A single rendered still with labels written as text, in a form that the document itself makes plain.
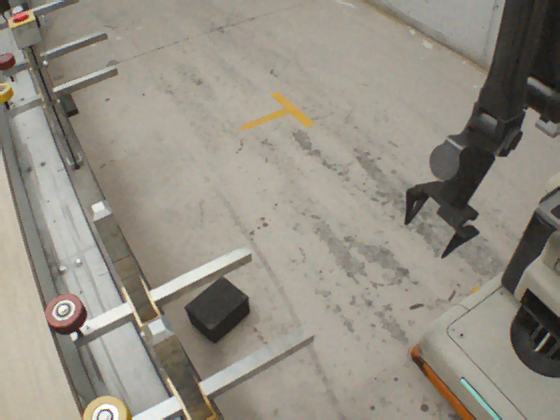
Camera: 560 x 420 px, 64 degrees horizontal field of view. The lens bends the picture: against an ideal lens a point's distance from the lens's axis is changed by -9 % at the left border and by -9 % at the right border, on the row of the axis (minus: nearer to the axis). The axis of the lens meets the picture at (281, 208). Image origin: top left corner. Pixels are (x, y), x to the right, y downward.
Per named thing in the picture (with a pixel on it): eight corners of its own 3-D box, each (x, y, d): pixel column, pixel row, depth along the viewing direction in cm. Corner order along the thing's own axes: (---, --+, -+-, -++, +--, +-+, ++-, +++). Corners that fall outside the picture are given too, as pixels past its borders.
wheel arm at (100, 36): (106, 37, 187) (104, 28, 184) (108, 40, 185) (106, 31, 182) (5, 76, 172) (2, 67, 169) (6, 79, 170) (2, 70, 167)
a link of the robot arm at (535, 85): (578, 88, 80) (555, 74, 83) (566, 71, 73) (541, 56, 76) (552, 129, 84) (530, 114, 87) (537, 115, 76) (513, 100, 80)
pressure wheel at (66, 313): (89, 357, 95) (68, 330, 87) (58, 346, 97) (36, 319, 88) (106, 326, 100) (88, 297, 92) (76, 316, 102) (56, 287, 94)
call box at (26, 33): (39, 35, 123) (31, 10, 117) (43, 43, 119) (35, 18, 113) (16, 44, 121) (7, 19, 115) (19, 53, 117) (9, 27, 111)
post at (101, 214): (167, 338, 112) (105, 196, 77) (173, 350, 110) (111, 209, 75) (154, 345, 111) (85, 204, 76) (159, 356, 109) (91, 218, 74)
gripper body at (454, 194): (458, 227, 81) (481, 193, 77) (416, 191, 86) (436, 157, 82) (474, 221, 85) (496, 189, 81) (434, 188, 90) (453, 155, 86)
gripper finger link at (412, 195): (415, 244, 87) (440, 204, 82) (388, 219, 91) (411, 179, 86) (433, 237, 92) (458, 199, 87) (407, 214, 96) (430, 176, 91)
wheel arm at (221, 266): (246, 254, 115) (244, 242, 112) (253, 263, 113) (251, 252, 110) (74, 338, 100) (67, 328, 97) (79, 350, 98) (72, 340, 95)
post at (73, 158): (80, 157, 154) (35, 36, 121) (84, 165, 151) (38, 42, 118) (68, 162, 153) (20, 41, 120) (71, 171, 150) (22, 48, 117)
